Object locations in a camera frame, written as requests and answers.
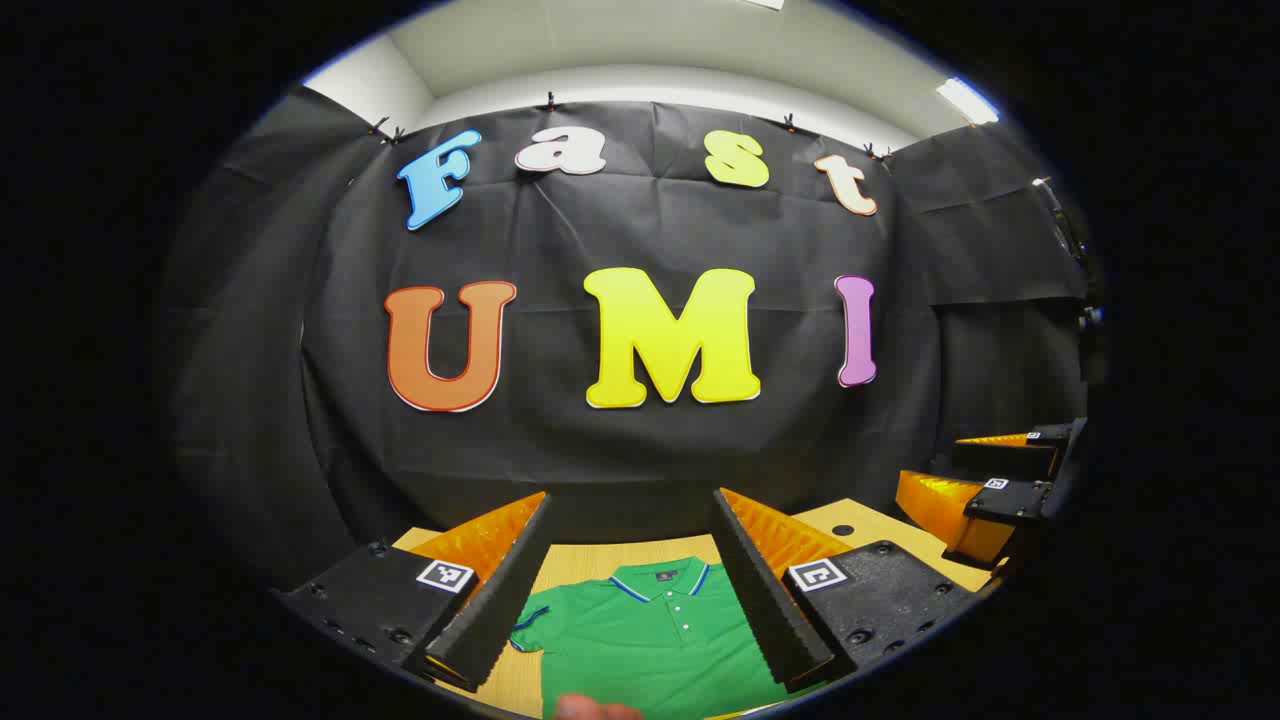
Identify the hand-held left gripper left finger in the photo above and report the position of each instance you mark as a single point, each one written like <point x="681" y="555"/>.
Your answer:
<point x="505" y="600"/>

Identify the black backdrop cloth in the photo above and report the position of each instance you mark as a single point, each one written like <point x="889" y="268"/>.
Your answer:
<point x="650" y="230"/>

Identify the green T-shirt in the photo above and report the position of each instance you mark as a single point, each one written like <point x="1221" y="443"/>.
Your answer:
<point x="650" y="650"/>

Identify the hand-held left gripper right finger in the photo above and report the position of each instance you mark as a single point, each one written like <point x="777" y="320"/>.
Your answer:
<point x="765" y="600"/>

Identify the ceiling light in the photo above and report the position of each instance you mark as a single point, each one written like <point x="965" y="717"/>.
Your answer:
<point x="968" y="100"/>
<point x="765" y="3"/>

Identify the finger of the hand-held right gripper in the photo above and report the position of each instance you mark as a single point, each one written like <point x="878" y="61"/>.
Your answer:
<point x="1045" y="437"/>
<point x="1005" y="503"/>

